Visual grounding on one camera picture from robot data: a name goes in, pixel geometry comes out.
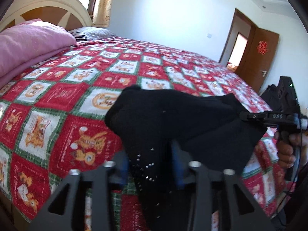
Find brown wooden door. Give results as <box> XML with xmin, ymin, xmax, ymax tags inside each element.
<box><xmin>237</xmin><ymin>27</ymin><xmax>280</xmax><ymax>95</ymax></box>

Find pink folded blanket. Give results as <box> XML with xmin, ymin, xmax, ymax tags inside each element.
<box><xmin>0</xmin><ymin>18</ymin><xmax>76</xmax><ymax>90</ymax></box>

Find cream wooden headboard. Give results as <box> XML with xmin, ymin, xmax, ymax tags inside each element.
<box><xmin>0</xmin><ymin>0</ymin><xmax>93</xmax><ymax>33</ymax></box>

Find person's right hand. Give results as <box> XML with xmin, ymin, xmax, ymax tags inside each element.
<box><xmin>277</xmin><ymin>132</ymin><xmax>304</xmax><ymax>169</ymax></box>

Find red paper door decoration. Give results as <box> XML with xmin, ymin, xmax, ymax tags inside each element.
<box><xmin>257</xmin><ymin>41</ymin><xmax>268</xmax><ymax>55</ymax></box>

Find red checked printed blanket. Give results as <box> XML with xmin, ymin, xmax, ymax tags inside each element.
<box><xmin>0</xmin><ymin>36</ymin><xmax>299</xmax><ymax>231</ymax></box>

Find brown wooden door frame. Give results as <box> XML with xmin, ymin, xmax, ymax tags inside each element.
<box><xmin>219</xmin><ymin>8</ymin><xmax>257</xmax><ymax>71</ymax></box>

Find beige patterned curtain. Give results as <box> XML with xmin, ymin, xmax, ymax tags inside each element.
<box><xmin>92</xmin><ymin>0</ymin><xmax>116</xmax><ymax>30</ymax></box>

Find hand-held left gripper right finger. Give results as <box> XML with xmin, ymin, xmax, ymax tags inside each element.
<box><xmin>171</xmin><ymin>142</ymin><xmax>277</xmax><ymax>231</ymax></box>

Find black pants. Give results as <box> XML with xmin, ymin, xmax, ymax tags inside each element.
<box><xmin>105</xmin><ymin>85</ymin><xmax>268</xmax><ymax>231</ymax></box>

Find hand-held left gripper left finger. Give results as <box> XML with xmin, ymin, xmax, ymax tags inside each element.
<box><xmin>28</xmin><ymin>149</ymin><xmax>130</xmax><ymax>231</ymax></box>

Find black cable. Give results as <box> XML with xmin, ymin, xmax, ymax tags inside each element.
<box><xmin>280</xmin><ymin>115</ymin><xmax>304</xmax><ymax>228</ymax></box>

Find grey striped pillow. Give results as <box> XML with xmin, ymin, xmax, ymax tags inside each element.
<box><xmin>68</xmin><ymin>27</ymin><xmax>116</xmax><ymax>41</ymax></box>

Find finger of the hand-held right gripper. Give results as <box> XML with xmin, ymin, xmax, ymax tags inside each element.
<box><xmin>239</xmin><ymin>111</ymin><xmax>271</xmax><ymax>126</ymax></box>

